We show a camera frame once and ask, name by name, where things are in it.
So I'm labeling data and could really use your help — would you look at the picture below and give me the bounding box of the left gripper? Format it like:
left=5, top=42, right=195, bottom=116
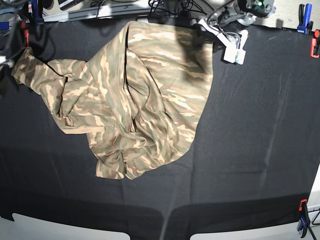
left=197, top=25, right=225, bottom=53

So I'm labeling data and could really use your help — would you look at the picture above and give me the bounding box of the camouflage t-shirt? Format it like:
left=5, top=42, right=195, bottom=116
left=11, top=21, right=213, bottom=180

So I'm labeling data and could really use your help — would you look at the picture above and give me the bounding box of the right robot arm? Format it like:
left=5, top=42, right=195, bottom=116
left=0, top=0, right=29, bottom=98

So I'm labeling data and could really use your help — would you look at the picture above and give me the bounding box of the blue clamp right rear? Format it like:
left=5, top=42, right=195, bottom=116
left=297, top=3, right=313, bottom=35

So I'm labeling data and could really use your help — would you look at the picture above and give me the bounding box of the blue clamp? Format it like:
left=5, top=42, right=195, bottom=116
left=297, top=199, right=311, bottom=239
left=297, top=3, right=313, bottom=35
left=30, top=0, right=44, bottom=25

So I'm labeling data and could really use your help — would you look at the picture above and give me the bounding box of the red clamp right rear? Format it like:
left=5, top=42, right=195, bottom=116
left=310, top=29, right=320, bottom=59

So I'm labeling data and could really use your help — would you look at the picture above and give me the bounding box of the red clamp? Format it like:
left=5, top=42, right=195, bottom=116
left=20, top=21, right=29, bottom=49
left=310, top=29, right=320, bottom=59

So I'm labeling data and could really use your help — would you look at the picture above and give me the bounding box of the blue clamp left rear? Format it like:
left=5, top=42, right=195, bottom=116
left=30, top=0, right=44, bottom=25

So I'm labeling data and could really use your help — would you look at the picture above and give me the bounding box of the red clamp left rear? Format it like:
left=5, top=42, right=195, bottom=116
left=20, top=21, right=29, bottom=49

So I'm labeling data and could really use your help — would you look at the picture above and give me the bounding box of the blue clamp right front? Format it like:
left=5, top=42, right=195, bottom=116
left=297, top=199, right=311, bottom=239

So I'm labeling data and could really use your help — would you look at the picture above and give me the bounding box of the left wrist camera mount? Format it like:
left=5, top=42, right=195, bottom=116
left=190, top=18, right=249, bottom=65

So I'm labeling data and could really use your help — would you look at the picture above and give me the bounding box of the black cable bundle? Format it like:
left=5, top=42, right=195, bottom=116
left=89, top=0, right=221, bottom=20

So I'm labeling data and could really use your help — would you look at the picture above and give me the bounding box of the aluminium rail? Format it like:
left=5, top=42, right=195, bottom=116
left=43, top=2, right=151, bottom=23

